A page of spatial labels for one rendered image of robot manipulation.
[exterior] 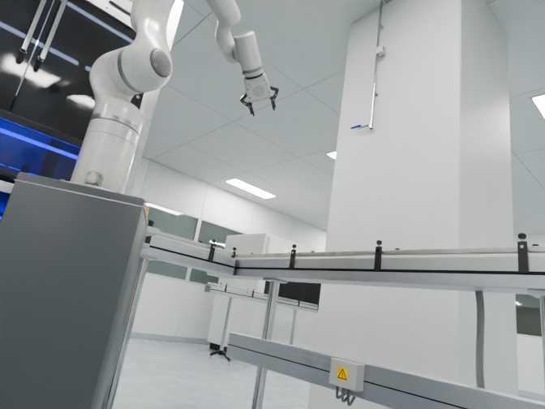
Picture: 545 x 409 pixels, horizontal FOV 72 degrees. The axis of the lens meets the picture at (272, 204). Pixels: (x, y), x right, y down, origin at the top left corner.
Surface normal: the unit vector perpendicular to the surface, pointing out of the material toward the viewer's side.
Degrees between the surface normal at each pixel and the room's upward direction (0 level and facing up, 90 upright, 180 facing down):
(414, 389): 90
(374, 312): 90
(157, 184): 90
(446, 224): 90
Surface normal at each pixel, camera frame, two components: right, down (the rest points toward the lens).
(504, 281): -0.73, -0.30
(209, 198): 0.67, -0.11
